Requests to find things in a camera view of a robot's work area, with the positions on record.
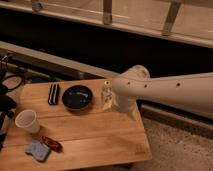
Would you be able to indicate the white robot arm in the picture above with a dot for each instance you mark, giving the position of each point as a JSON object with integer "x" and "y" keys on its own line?
{"x": 192, "y": 93}

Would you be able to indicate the small clear bottle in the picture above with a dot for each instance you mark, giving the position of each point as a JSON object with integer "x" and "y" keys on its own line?
{"x": 106, "y": 94}

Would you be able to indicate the dark blue bowl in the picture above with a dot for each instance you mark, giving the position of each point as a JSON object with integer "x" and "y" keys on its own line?
{"x": 77, "y": 97}

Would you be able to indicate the wooden board table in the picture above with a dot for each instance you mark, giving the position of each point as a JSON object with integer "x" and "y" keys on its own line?
{"x": 89, "y": 138}

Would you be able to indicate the red brown small tool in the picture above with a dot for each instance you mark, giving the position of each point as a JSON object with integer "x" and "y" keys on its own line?
{"x": 52, "y": 144}

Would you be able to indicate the white plastic cup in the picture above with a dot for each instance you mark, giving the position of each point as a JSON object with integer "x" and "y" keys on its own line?
{"x": 27, "y": 120}

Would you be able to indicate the metal window rail frame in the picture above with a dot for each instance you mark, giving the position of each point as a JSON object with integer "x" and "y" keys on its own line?
{"x": 187, "y": 21}

